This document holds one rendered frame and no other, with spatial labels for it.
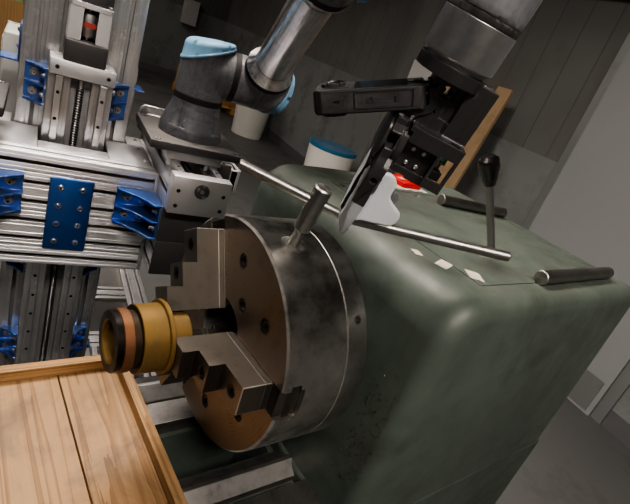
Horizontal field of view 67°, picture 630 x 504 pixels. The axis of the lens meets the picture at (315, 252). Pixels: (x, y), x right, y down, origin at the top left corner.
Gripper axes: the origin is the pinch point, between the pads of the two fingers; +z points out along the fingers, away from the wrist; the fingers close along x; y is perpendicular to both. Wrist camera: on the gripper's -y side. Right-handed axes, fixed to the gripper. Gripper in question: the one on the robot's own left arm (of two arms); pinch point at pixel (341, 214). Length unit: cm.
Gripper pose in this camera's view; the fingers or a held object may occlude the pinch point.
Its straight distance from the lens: 56.9
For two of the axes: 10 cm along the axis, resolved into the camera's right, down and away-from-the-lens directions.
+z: -4.3, 7.4, 5.1
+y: 8.9, 4.3, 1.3
